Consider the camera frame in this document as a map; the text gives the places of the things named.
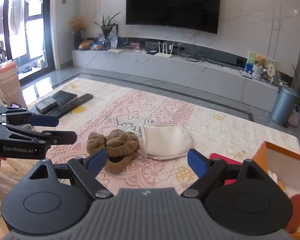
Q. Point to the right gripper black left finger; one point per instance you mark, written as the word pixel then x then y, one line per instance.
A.
pixel 53 197

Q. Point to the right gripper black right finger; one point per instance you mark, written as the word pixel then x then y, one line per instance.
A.
pixel 253 205

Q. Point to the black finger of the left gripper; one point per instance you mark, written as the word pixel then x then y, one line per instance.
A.
pixel 21 116
pixel 10 134

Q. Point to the brown plush toy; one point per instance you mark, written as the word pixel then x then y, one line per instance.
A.
pixel 122 148

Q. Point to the pink water bottle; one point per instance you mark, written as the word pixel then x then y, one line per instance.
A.
pixel 10 88

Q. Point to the grey small box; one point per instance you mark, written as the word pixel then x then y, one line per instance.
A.
pixel 46 105

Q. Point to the black tv remote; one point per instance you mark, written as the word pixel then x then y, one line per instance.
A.
pixel 70 106

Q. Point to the black notebook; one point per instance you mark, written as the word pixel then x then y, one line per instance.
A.
pixel 62 98

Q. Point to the orange cardboard box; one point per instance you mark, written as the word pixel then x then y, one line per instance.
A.
pixel 283 166

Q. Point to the small woven basket bag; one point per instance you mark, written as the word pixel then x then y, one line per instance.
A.
pixel 294 117

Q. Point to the grey metal trash bin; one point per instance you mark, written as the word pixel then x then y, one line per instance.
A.
pixel 284 105

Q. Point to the bronze oval ornament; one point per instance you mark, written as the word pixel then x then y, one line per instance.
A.
pixel 85 45

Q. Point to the lace patterned tablecloth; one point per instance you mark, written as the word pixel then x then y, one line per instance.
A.
pixel 115 107

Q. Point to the dark vase dried flowers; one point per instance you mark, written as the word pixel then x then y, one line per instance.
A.
pixel 77 25

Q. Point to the green plant glass vase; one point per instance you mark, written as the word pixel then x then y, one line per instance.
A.
pixel 106 25

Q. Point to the white marble tv console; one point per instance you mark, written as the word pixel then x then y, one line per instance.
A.
pixel 203 76

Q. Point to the teddy bear bouquet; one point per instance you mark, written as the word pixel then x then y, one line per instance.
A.
pixel 259 62

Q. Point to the white wifi router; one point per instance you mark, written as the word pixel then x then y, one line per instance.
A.
pixel 164 51

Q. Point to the black wall television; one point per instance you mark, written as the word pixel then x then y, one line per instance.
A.
pixel 202 15

